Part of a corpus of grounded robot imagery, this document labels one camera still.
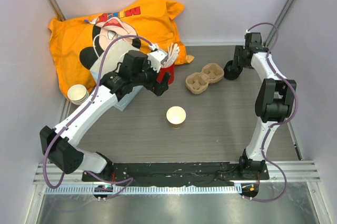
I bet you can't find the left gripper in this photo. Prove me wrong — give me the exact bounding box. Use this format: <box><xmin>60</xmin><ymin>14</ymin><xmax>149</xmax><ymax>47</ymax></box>
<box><xmin>132</xmin><ymin>56</ymin><xmax>170</xmax><ymax>96</ymax></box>

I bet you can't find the single paper coffee cup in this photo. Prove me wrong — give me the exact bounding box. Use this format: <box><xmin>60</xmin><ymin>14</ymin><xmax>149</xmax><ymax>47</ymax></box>
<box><xmin>166</xmin><ymin>106</ymin><xmax>186</xmax><ymax>128</ymax></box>

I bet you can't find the light blue paper bag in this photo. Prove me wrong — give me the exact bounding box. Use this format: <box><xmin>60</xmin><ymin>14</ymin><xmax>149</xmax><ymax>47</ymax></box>
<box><xmin>90</xmin><ymin>34</ymin><xmax>142</xmax><ymax>111</ymax></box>

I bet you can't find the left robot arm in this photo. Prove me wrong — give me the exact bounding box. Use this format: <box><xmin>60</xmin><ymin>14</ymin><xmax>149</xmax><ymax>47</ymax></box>
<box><xmin>39</xmin><ymin>50</ymin><xmax>171</xmax><ymax>181</ymax></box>

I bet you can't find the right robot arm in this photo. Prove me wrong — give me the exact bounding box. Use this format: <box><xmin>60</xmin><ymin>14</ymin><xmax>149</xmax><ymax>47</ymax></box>
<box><xmin>224</xmin><ymin>31</ymin><xmax>296</xmax><ymax>179</ymax></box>

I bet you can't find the stack of black lids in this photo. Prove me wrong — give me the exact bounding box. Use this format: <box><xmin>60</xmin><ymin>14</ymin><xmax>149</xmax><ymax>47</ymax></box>
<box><xmin>224</xmin><ymin>60</ymin><xmax>243</xmax><ymax>81</ymax></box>

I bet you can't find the red ribbed cup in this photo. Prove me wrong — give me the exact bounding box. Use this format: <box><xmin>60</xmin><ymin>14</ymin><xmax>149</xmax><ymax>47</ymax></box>
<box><xmin>157</xmin><ymin>64</ymin><xmax>175</xmax><ymax>85</ymax></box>

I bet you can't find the lower pulp cup carrier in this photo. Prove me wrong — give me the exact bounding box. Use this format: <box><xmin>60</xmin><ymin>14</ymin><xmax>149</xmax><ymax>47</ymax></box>
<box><xmin>185</xmin><ymin>63</ymin><xmax>224</xmax><ymax>94</ymax></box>

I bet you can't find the stack of paper cups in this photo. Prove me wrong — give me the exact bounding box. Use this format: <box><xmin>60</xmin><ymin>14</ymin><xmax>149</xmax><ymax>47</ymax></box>
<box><xmin>67</xmin><ymin>84</ymin><xmax>89</xmax><ymax>105</ymax></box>

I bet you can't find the orange cartoon t-shirt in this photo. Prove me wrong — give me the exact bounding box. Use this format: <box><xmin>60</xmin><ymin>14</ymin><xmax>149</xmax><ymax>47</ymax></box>
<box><xmin>48</xmin><ymin>0</ymin><xmax>194</xmax><ymax>96</ymax></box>

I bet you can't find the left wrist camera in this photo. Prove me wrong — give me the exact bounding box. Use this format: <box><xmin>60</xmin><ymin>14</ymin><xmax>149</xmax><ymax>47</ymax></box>
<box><xmin>147</xmin><ymin>45</ymin><xmax>169</xmax><ymax>73</ymax></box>

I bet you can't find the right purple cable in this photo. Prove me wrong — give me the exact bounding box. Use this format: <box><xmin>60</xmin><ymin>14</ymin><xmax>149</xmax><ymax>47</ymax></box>
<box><xmin>241</xmin><ymin>21</ymin><xmax>300</xmax><ymax>202</ymax></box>

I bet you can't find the purple cable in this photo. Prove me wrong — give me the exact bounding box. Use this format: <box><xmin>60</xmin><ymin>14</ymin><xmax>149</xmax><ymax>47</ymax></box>
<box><xmin>43</xmin><ymin>34</ymin><xmax>158</xmax><ymax>200</ymax></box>
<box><xmin>241</xmin><ymin>21</ymin><xmax>300</xmax><ymax>202</ymax></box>

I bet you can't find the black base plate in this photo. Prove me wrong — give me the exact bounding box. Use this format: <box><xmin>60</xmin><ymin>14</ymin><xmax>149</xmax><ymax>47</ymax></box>
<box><xmin>81</xmin><ymin>161</ymin><xmax>269</xmax><ymax>188</ymax></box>

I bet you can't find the right aluminium frame post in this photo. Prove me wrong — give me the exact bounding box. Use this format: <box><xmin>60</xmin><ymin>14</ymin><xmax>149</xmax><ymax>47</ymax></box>
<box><xmin>263</xmin><ymin>0</ymin><xmax>314</xmax><ymax>51</ymax></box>

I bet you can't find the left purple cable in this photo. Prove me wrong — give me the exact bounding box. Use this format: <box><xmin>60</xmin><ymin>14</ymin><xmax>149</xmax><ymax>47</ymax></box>
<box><xmin>43</xmin><ymin>34</ymin><xmax>158</xmax><ymax>200</ymax></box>

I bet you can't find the slotted cable duct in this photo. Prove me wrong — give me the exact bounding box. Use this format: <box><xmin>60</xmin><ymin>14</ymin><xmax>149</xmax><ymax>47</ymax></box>
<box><xmin>45</xmin><ymin>184</ymin><xmax>242</xmax><ymax>195</ymax></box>

